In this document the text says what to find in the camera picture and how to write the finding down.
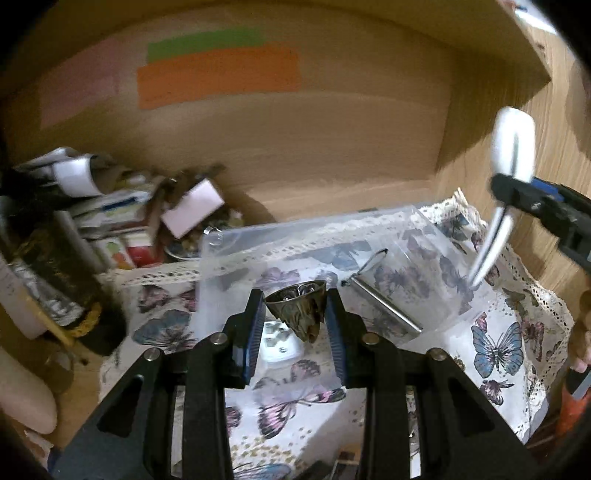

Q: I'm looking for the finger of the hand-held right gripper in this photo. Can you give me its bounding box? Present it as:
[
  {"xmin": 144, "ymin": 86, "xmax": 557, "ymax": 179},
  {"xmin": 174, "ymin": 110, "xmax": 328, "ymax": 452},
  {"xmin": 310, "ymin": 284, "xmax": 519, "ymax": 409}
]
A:
[{"xmin": 490, "ymin": 174, "xmax": 565, "ymax": 219}]

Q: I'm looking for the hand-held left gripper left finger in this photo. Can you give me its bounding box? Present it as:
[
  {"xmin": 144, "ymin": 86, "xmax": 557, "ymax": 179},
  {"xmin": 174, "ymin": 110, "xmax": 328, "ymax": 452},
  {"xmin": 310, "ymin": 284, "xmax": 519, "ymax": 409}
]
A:
[{"xmin": 48, "ymin": 288, "xmax": 267, "ymax": 480}]

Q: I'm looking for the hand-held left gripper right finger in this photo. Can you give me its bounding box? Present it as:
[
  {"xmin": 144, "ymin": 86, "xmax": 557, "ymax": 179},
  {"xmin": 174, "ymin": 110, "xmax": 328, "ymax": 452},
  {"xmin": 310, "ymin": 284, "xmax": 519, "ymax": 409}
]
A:
[{"xmin": 324, "ymin": 290, "xmax": 552, "ymax": 480}]

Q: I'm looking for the white plastic spoon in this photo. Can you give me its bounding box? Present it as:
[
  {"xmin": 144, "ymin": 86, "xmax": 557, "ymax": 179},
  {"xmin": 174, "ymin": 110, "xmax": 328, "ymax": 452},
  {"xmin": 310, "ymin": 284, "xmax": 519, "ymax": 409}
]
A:
[{"xmin": 466, "ymin": 107, "xmax": 536, "ymax": 289}]

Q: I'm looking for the dark metal cone cup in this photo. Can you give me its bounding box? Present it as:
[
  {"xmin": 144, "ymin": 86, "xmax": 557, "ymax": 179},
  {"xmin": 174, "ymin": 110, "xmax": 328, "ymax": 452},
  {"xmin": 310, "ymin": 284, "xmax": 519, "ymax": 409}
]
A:
[{"xmin": 264, "ymin": 280, "xmax": 328, "ymax": 343}]

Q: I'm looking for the clear plastic storage box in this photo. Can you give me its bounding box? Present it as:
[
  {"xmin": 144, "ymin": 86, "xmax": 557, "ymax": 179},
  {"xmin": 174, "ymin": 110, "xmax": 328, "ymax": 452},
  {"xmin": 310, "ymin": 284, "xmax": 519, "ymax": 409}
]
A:
[{"xmin": 196, "ymin": 207, "xmax": 492, "ymax": 370}]

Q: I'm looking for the white plug adapter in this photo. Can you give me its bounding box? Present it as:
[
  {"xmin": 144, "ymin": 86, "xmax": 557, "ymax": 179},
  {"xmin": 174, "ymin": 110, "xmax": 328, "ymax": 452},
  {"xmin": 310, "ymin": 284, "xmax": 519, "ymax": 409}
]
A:
[{"xmin": 259, "ymin": 320, "xmax": 306, "ymax": 370}]

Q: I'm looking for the round tin with small items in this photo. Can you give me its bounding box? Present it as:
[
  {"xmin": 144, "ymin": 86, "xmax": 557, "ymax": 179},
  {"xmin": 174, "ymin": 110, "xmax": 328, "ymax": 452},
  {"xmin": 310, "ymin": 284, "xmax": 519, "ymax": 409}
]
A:
[{"xmin": 164, "ymin": 224, "xmax": 222, "ymax": 263}]

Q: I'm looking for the small white cardboard box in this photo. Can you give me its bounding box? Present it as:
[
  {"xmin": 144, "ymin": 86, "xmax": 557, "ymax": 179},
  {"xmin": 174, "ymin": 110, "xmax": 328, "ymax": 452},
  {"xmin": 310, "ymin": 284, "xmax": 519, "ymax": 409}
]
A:
[{"xmin": 161, "ymin": 179, "xmax": 226, "ymax": 238}]

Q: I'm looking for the butterfly print lace cloth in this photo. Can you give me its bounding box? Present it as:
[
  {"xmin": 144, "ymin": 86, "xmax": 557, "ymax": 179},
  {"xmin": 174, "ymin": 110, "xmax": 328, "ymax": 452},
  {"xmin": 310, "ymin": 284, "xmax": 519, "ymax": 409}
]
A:
[{"xmin": 99, "ymin": 187, "xmax": 575, "ymax": 480}]

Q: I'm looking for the wooden shelf board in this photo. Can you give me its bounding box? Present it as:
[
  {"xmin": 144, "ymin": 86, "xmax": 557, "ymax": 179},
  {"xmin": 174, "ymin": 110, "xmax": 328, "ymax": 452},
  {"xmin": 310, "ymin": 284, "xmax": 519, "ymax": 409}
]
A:
[{"xmin": 436, "ymin": 0, "xmax": 552, "ymax": 174}]

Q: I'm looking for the pile of boxes and papers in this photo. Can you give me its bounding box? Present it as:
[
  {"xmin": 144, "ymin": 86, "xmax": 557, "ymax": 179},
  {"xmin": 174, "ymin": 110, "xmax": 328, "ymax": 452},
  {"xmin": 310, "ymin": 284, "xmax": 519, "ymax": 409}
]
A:
[{"xmin": 11, "ymin": 147, "xmax": 227, "ymax": 273}]

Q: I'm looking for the dark bottle with gold label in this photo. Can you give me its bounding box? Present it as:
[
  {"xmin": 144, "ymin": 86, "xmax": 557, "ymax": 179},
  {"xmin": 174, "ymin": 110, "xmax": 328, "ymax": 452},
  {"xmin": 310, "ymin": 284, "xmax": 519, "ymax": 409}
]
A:
[{"xmin": 11, "ymin": 210, "xmax": 126, "ymax": 357}]

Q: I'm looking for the beige rounded object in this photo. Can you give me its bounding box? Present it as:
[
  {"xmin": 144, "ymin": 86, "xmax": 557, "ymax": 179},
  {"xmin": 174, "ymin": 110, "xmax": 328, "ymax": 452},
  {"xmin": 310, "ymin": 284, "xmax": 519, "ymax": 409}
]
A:
[{"xmin": 0, "ymin": 345, "xmax": 58, "ymax": 435}]

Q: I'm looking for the orange paper sheet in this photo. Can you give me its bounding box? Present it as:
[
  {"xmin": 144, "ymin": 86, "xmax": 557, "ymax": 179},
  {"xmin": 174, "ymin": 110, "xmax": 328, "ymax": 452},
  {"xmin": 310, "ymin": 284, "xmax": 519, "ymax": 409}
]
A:
[{"xmin": 137, "ymin": 45, "xmax": 302, "ymax": 110}]

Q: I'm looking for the green paper sheet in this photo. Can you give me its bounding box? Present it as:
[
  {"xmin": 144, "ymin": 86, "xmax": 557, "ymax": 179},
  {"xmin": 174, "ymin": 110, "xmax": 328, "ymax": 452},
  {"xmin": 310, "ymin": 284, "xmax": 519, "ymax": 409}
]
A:
[{"xmin": 147, "ymin": 28, "xmax": 263, "ymax": 63}]

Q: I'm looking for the pink paper sheet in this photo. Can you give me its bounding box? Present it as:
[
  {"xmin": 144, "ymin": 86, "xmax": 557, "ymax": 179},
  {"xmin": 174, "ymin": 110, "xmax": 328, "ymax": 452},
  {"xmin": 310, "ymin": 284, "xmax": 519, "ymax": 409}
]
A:
[{"xmin": 39, "ymin": 39, "xmax": 122, "ymax": 130}]

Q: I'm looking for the metal bar with wire hook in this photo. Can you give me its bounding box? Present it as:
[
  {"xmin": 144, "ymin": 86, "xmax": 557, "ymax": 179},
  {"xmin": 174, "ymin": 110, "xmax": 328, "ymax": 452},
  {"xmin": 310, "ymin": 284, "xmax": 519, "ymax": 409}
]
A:
[{"xmin": 339, "ymin": 248, "xmax": 423, "ymax": 334}]

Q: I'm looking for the orange handled tool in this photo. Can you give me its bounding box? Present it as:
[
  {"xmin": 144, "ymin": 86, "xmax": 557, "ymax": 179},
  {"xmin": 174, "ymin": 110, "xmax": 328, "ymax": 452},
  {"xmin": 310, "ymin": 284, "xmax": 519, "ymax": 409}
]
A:
[{"xmin": 556, "ymin": 367, "xmax": 591, "ymax": 439}]

